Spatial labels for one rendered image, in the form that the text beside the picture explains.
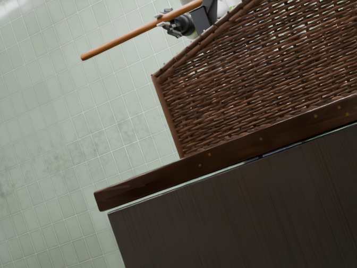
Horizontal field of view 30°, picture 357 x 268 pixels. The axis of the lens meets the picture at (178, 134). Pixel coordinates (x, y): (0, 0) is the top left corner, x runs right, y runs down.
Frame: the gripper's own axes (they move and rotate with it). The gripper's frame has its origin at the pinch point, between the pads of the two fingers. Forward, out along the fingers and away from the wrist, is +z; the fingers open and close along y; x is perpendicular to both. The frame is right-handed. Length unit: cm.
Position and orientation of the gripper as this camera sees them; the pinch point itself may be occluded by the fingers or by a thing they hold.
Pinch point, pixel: (161, 20)
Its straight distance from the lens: 269.8
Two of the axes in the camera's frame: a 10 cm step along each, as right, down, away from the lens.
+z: -3.8, 0.7, -9.2
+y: 3.4, 9.4, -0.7
